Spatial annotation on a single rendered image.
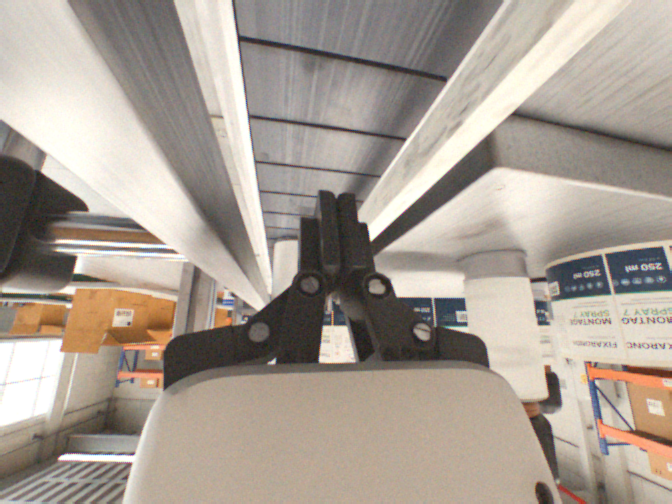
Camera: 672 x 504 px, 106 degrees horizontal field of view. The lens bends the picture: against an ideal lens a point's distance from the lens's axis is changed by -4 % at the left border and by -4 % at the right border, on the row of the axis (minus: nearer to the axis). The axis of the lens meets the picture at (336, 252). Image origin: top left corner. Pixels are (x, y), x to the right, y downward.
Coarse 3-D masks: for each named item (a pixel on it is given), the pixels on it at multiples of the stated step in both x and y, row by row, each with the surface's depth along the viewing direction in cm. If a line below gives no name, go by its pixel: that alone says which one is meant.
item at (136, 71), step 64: (0, 0) 1; (64, 0) 1; (128, 0) 2; (0, 64) 2; (64, 64) 2; (128, 64) 2; (192, 64) 3; (64, 128) 2; (128, 128) 2; (192, 128) 3; (128, 192) 3; (192, 192) 3; (192, 256) 6
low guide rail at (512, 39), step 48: (528, 0) 6; (576, 0) 5; (624, 0) 5; (480, 48) 8; (528, 48) 6; (576, 48) 6; (480, 96) 8; (528, 96) 7; (432, 144) 10; (384, 192) 15
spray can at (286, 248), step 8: (280, 240) 30; (288, 240) 30; (296, 240) 30; (280, 248) 30; (288, 248) 30; (296, 248) 30; (280, 256) 30; (288, 256) 29; (296, 256) 29; (280, 264) 29; (288, 264) 29; (296, 264) 29; (280, 272) 29; (288, 272) 29; (296, 272) 29; (272, 280) 30; (280, 280) 29; (288, 280) 29; (272, 288) 30; (280, 288) 29; (272, 296) 29
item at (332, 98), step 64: (256, 0) 8; (320, 0) 8; (384, 0) 8; (448, 0) 8; (256, 64) 10; (320, 64) 10; (384, 64) 10; (448, 64) 10; (256, 128) 14; (320, 128) 14; (384, 128) 14
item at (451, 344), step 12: (444, 336) 10; (456, 336) 10; (468, 336) 10; (444, 348) 9; (456, 348) 9; (468, 348) 9; (480, 348) 10; (420, 360) 10; (468, 360) 9; (480, 360) 9
